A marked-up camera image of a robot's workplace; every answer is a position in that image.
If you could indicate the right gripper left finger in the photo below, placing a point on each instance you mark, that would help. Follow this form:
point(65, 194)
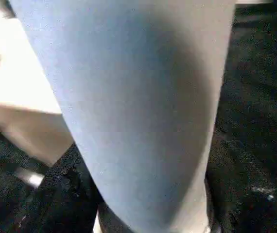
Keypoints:
point(60, 199)

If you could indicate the white plastic table leg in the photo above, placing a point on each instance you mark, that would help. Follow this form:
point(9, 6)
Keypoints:
point(133, 107)

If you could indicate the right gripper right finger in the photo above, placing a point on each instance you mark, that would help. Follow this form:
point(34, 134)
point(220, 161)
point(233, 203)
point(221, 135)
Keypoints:
point(245, 194)

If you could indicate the black table mat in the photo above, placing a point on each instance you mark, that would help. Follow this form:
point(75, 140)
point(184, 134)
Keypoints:
point(260, 97)

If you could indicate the white plastic table top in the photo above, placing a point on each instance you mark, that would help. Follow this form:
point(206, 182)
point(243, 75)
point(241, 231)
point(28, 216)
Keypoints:
point(22, 87)

